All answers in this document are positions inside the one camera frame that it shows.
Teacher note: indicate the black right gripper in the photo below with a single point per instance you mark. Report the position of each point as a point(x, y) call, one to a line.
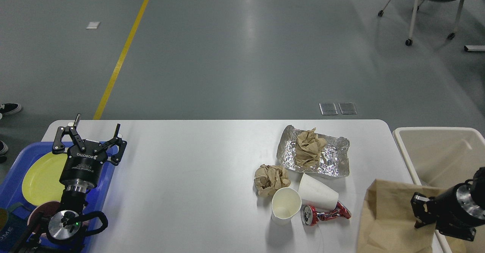
point(457, 212)

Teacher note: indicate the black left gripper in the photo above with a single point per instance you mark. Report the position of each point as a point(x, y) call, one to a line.
point(84, 167)

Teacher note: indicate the brown paper bag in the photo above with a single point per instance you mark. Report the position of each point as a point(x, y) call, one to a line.
point(387, 223)

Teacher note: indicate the yellow plastic plate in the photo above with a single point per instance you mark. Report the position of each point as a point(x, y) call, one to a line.
point(41, 182)

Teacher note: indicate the pink mug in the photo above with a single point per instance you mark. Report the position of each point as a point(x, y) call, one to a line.
point(41, 209)

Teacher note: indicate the dark teal mug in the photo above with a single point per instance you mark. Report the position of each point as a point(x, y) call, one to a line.
point(13, 222)

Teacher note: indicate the white paper cup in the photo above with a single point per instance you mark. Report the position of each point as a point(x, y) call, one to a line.
point(316, 193)
point(285, 204)

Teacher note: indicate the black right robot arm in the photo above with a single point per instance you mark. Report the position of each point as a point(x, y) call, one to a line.
point(456, 212)

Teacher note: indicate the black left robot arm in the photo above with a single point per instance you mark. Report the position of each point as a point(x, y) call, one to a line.
point(66, 137)

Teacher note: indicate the beige plastic bin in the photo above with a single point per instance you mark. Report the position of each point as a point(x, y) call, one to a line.
point(443, 157)

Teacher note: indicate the black and white shoe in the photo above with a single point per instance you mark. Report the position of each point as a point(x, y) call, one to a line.
point(3, 148)
point(10, 108)

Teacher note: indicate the blue plastic tray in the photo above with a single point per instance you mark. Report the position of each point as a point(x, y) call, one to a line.
point(11, 187)

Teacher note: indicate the crumpled aluminium foil sheet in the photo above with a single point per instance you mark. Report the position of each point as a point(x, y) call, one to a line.
point(333, 160)

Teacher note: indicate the tipped white paper cup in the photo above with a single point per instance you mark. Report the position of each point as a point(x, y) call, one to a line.
point(316, 193)

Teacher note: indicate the crushed red soda can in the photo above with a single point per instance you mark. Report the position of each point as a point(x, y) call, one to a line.
point(310, 216)

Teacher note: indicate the right metal floor plate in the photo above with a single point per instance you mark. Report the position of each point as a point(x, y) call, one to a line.
point(347, 108)

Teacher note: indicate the metal floor plate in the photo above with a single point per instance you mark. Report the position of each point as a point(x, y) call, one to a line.
point(328, 109)
point(347, 108)

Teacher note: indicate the white floor marker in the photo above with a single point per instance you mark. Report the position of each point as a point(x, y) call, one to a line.
point(93, 25)

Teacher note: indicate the crumpled brown paper on foil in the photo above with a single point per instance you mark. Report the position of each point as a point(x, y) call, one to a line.
point(309, 148)

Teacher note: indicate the left metal floor plate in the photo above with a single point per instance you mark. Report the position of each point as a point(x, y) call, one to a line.
point(328, 109)

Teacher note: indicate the crumpled brown paper ball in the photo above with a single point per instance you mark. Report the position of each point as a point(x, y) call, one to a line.
point(268, 179)

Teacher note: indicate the white bar on floor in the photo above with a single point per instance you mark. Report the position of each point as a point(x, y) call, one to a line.
point(474, 48)

